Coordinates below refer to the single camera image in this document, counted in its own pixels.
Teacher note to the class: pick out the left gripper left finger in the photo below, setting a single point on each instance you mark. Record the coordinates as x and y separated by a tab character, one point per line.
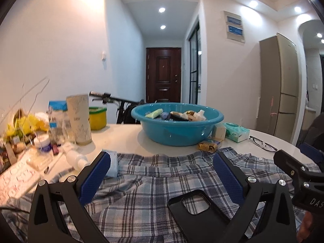
46	221

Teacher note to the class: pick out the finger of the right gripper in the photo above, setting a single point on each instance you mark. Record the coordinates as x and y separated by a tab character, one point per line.
312	153
299	173

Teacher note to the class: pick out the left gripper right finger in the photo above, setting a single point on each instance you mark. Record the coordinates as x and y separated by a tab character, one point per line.
277	220

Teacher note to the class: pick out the black phone case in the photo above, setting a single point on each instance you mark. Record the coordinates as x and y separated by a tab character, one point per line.
207	226

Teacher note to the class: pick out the green cream tube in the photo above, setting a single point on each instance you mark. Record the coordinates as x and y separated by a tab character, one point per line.
154	114

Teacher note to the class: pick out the person's right hand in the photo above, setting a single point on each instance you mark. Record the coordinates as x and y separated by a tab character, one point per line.
305	227

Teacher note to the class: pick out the bear print white pouch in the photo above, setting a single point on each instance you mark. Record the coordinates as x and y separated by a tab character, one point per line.
17	180

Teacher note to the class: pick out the white plastic bottle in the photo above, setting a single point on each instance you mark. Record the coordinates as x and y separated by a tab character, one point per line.
76	160

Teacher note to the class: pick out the clear plastic box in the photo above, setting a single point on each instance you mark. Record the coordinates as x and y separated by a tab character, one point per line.
39	161

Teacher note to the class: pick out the beige refrigerator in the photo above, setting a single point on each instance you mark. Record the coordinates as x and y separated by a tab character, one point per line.
279	87

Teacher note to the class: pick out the light blue sachet pack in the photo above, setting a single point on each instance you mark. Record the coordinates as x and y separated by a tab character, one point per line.
114	168

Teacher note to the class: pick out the blue plaid shirt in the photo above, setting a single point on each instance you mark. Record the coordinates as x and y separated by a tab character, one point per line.
133	206

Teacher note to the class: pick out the white blue cream jar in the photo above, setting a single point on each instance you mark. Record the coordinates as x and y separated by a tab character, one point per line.
42	143

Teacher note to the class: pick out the green tissue pack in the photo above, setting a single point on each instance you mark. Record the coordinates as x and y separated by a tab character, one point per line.
236	132

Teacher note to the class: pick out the gold cigarette box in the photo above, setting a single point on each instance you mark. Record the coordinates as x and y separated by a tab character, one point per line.
210	145

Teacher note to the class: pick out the yellow plastic bag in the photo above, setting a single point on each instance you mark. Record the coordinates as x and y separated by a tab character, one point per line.
26	125

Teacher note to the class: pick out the white square box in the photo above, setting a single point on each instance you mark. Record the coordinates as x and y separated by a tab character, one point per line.
219	132

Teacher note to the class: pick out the blue white powder bag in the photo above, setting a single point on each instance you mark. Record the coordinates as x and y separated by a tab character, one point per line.
56	116

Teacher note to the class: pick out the yellow box green rim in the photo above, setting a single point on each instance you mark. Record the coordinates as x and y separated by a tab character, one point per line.
97	118

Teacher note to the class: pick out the white floral Debo cup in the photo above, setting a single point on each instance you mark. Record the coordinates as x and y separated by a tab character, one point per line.
78	112

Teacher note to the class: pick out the blue plastic basin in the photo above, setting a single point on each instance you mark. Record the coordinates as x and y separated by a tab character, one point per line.
176	133

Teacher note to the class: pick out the black glass sliding door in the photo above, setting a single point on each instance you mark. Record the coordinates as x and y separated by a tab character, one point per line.
195	62

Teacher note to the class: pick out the dark red entrance door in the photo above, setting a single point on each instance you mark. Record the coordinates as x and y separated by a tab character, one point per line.
163	75

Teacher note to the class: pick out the black frame eyeglasses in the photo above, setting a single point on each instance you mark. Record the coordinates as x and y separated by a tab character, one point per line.
261	144

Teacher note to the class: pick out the bicycle handlebar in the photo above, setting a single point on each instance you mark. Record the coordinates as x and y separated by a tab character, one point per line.
107	98

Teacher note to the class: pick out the metal wire hanger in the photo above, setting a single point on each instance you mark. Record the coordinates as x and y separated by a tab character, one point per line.
44	82

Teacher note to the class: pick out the wall electrical panel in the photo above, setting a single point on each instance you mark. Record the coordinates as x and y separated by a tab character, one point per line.
234	27

